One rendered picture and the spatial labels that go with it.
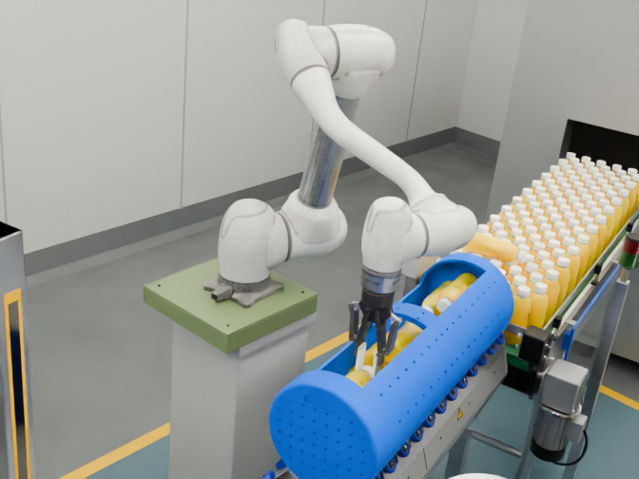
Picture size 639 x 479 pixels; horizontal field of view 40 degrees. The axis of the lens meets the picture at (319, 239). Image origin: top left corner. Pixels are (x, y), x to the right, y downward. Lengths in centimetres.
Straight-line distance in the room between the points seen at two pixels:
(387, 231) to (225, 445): 108
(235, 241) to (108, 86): 246
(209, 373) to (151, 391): 138
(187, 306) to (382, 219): 83
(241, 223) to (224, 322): 28
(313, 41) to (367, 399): 88
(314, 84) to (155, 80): 294
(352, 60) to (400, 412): 87
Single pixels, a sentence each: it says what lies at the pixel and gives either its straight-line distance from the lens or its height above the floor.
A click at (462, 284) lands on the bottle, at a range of 256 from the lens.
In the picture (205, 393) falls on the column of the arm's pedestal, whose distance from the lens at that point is 269.
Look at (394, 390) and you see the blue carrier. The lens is 201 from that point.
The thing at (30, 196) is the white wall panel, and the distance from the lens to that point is 475.
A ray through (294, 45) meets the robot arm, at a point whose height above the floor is 184.
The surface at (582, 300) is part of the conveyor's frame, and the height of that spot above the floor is 90.
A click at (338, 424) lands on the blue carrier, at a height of 116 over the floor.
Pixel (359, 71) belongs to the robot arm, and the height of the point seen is 178.
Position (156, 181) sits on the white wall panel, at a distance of 521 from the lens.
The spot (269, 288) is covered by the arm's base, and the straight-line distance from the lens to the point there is 259.
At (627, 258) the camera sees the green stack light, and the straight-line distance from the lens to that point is 293.
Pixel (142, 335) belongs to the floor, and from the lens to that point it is 439.
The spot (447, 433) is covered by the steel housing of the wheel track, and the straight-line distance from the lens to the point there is 247.
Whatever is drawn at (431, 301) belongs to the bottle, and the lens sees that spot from 255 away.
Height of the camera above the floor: 232
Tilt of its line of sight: 25 degrees down
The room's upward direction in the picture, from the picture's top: 6 degrees clockwise
